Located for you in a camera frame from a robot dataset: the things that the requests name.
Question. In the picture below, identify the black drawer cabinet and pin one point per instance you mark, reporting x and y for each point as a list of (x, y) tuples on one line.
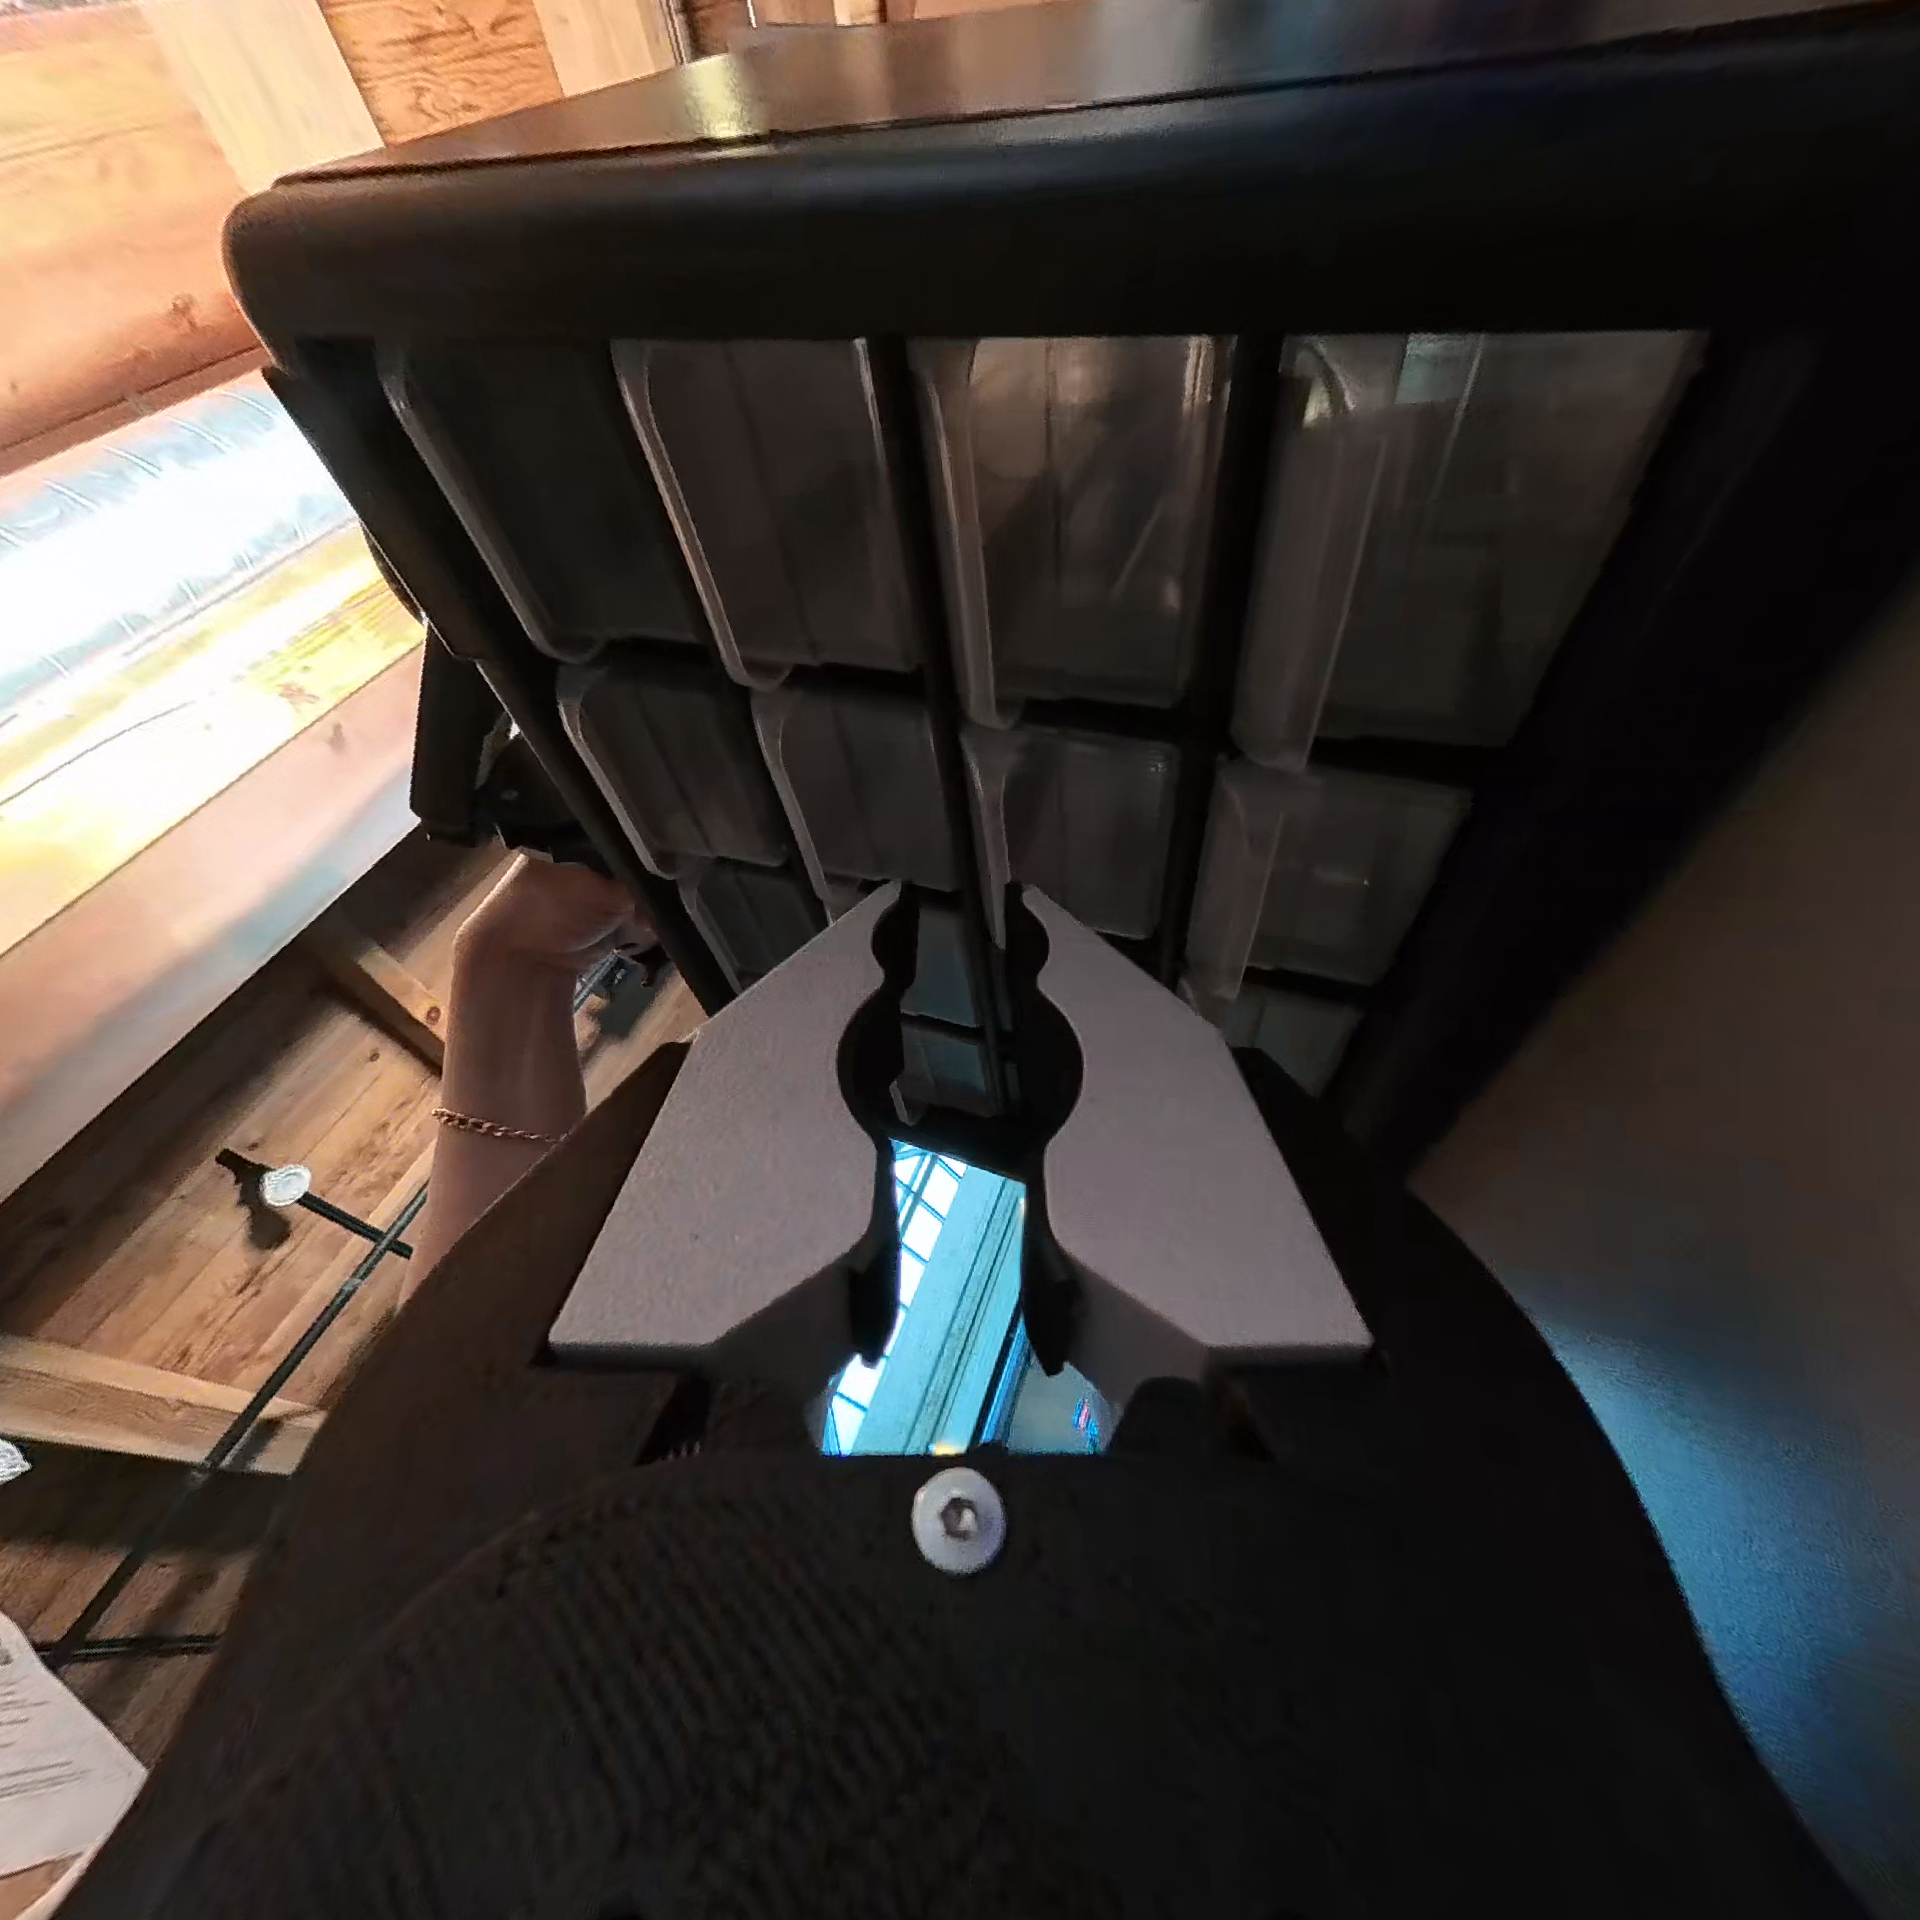
[(1049, 196)]

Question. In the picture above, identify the black tripod stand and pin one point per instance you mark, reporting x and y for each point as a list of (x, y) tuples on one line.
[(269, 1350)]

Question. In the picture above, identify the person's left hand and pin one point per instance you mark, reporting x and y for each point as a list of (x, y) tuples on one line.
[(555, 915)]

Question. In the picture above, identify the person's left forearm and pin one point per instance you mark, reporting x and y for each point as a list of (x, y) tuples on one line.
[(504, 1050)]

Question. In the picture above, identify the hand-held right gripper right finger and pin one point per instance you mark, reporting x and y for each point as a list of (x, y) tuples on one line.
[(1185, 1200)]

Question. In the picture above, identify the printed paper sheet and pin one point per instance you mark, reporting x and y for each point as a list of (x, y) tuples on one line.
[(43, 1757)]

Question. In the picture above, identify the row of clear cabinet drawers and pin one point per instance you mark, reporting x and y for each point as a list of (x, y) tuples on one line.
[(1080, 525)]

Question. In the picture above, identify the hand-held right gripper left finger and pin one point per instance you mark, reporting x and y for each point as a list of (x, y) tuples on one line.
[(720, 1200)]

